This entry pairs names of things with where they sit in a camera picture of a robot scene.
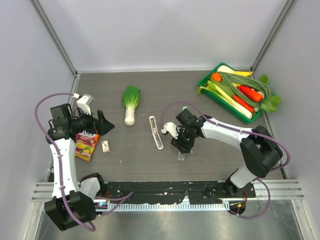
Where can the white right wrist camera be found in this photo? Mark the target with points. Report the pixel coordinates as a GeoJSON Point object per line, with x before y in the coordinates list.
{"type": "Point", "coordinates": [170, 128]}

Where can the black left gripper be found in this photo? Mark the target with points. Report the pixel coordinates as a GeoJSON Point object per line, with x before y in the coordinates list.
{"type": "Point", "coordinates": [100, 124]}

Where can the staples box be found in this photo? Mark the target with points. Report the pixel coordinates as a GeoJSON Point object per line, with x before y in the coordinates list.
{"type": "Point", "coordinates": [105, 146]}

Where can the red chili pepper toy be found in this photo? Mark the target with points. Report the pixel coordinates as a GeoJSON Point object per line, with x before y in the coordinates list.
{"type": "Point", "coordinates": [243, 103]}

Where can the green lettuce leaf toy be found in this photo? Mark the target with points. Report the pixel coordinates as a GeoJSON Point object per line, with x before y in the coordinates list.
{"type": "Point", "coordinates": [270, 101]}

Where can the colourful snack packet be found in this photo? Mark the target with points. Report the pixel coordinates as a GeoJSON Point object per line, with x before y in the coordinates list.
{"type": "Point", "coordinates": [85, 143]}

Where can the perforated cable duct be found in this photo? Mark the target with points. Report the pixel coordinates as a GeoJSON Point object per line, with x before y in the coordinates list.
{"type": "Point", "coordinates": [182, 207]}

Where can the white stapler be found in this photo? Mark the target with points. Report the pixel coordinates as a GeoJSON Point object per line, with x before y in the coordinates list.
{"type": "Point", "coordinates": [155, 133]}

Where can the green plastic tray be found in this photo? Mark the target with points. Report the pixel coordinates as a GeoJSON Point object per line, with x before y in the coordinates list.
{"type": "Point", "coordinates": [222, 103]}

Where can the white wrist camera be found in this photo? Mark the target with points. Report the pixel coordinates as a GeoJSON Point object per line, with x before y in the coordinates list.
{"type": "Point", "coordinates": [170, 128]}
{"type": "Point", "coordinates": [83, 102]}

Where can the green bok choy toy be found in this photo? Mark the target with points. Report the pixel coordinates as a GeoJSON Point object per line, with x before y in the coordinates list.
{"type": "Point", "coordinates": [130, 99]}

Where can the white radish toy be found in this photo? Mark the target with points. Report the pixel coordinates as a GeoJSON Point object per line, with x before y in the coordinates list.
{"type": "Point", "coordinates": [225, 69]}

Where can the orange carrot toy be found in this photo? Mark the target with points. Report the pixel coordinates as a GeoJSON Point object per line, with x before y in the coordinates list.
{"type": "Point", "coordinates": [250, 93]}

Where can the green long beans bundle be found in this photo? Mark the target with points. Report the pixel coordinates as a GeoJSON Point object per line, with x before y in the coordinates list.
{"type": "Point", "coordinates": [233, 81]}

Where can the staples tray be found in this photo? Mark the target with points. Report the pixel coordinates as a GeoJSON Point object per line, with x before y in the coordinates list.
{"type": "Point", "coordinates": [181, 156]}

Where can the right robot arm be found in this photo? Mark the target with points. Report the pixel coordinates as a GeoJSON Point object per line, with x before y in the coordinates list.
{"type": "Point", "coordinates": [259, 151]}

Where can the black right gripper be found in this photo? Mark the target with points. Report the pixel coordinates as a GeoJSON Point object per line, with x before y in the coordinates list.
{"type": "Point", "coordinates": [183, 147]}

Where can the pale green leek toy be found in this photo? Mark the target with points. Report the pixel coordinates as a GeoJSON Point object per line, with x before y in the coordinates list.
{"type": "Point", "coordinates": [225, 94]}

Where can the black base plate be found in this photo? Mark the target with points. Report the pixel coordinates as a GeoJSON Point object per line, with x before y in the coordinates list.
{"type": "Point", "coordinates": [174, 192]}

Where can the orange pumpkin toy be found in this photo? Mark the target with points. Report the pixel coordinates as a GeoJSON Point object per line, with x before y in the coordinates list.
{"type": "Point", "coordinates": [216, 77]}

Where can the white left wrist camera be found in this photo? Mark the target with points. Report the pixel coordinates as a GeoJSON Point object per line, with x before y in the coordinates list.
{"type": "Point", "coordinates": [83, 102]}

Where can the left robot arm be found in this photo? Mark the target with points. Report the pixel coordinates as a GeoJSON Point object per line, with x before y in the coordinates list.
{"type": "Point", "coordinates": [72, 201]}

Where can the yellow corn toy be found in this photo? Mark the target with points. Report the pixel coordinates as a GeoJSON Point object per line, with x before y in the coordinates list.
{"type": "Point", "coordinates": [242, 73]}

